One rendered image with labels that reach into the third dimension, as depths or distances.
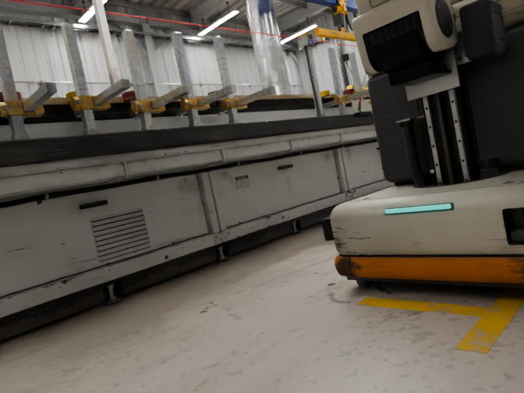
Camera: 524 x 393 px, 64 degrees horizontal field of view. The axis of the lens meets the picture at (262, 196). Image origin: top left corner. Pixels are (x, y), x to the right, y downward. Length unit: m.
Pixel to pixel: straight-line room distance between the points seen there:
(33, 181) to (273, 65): 6.00
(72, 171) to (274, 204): 1.32
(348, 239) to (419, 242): 0.22
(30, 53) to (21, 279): 8.19
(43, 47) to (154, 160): 8.21
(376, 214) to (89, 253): 1.24
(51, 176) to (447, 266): 1.33
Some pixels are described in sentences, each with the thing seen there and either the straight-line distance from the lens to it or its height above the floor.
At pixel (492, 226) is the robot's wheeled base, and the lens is 1.12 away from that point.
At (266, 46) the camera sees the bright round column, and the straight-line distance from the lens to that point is 7.40.
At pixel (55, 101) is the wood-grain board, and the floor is 0.88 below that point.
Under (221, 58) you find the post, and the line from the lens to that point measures 2.22.
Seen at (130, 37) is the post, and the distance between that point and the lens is 1.96.
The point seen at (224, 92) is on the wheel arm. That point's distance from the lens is 1.88.
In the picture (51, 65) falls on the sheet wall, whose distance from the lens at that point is 9.85.
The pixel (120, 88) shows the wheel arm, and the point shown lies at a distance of 1.57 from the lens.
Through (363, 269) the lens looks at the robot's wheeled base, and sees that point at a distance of 1.30.
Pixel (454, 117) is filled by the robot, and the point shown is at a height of 0.47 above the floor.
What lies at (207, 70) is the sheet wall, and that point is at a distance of 11.86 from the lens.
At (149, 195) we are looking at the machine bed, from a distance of 2.09.
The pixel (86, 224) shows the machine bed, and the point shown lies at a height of 0.36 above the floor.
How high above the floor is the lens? 0.42
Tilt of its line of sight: 3 degrees down
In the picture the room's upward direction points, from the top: 12 degrees counter-clockwise
